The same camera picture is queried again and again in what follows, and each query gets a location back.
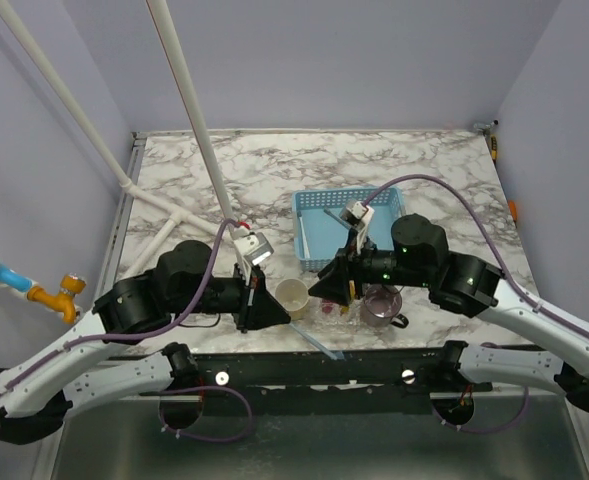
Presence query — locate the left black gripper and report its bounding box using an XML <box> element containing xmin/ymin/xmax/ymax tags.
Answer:
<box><xmin>172</xmin><ymin>259</ymin><xmax>292</xmax><ymax>333</ymax></box>

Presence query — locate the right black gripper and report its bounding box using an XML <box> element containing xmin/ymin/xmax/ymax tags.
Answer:
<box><xmin>307</xmin><ymin>227</ymin><xmax>431</xmax><ymax>307</ymax></box>

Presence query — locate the yellow toothpaste tube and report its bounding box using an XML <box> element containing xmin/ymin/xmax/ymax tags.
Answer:
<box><xmin>339</xmin><ymin>282</ymin><xmax>358</xmax><ymax>317</ymax></box>

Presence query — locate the yellow mug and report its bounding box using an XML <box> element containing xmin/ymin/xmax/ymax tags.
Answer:
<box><xmin>274</xmin><ymin>278</ymin><xmax>309</xmax><ymax>321</ymax></box>

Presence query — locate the blue plastic basket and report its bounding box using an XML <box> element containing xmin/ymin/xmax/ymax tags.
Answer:
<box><xmin>291</xmin><ymin>187</ymin><xmax>406</xmax><ymax>272</ymax></box>

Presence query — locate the purple mug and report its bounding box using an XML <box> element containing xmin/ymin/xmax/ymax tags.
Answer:
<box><xmin>359</xmin><ymin>285</ymin><xmax>409</xmax><ymax>329</ymax></box>

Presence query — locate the light blue toothbrush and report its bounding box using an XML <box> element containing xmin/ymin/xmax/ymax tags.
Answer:
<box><xmin>289</xmin><ymin>323</ymin><xmax>345</xmax><ymax>361</ymax></box>

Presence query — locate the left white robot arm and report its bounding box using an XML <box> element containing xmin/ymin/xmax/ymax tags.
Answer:
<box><xmin>0</xmin><ymin>240</ymin><xmax>290</xmax><ymax>445</ymax></box>

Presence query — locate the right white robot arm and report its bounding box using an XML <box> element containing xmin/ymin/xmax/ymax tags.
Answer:
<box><xmin>308</xmin><ymin>214</ymin><xmax>589</xmax><ymax>413</ymax></box>

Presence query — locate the white stick in basket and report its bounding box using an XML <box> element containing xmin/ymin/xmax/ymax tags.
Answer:
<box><xmin>297</xmin><ymin>211</ymin><xmax>310</xmax><ymax>259</ymax></box>

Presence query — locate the yellow tool at corner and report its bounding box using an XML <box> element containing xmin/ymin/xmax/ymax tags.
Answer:
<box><xmin>489</xmin><ymin>135</ymin><xmax>498</xmax><ymax>163</ymax></box>

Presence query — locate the toy faucet blue orange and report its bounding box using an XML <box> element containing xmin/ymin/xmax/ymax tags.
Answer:
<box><xmin>0</xmin><ymin>261</ymin><xmax>86</xmax><ymax>324</ymax></box>

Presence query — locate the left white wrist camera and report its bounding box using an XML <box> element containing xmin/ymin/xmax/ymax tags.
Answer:
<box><xmin>233</xmin><ymin>232</ymin><xmax>274</xmax><ymax>275</ymax></box>

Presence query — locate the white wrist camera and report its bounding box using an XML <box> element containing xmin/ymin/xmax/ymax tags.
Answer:
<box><xmin>233</xmin><ymin>232</ymin><xmax>274</xmax><ymax>275</ymax></box>
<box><xmin>340</xmin><ymin>199</ymin><xmax>375</xmax><ymax>240</ymax></box>

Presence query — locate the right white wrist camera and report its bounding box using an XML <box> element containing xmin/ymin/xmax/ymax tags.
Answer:
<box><xmin>340</xmin><ymin>199</ymin><xmax>375</xmax><ymax>240</ymax></box>

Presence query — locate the black mounting rail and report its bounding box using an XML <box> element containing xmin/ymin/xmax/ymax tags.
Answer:
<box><xmin>161</xmin><ymin>341</ymin><xmax>472</xmax><ymax>417</ymax></box>

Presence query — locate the white pvc pipe frame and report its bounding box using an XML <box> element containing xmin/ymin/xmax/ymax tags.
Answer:
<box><xmin>0</xmin><ymin>0</ymin><xmax>245</xmax><ymax>286</ymax></box>

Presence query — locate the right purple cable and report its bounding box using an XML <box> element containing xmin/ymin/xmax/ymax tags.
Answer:
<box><xmin>361</xmin><ymin>174</ymin><xmax>589</xmax><ymax>435</ymax></box>

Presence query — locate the purple cable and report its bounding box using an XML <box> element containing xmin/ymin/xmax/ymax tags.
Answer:
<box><xmin>361</xmin><ymin>174</ymin><xmax>589</xmax><ymax>435</ymax></box>
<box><xmin>0</xmin><ymin>219</ymin><xmax>255</xmax><ymax>444</ymax></box>

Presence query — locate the orange clamp on wall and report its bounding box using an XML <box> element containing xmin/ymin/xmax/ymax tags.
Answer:
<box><xmin>508</xmin><ymin>200</ymin><xmax>518</xmax><ymax>222</ymax></box>

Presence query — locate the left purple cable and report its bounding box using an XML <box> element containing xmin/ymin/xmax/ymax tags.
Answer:
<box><xmin>0</xmin><ymin>219</ymin><xmax>255</xmax><ymax>444</ymax></box>

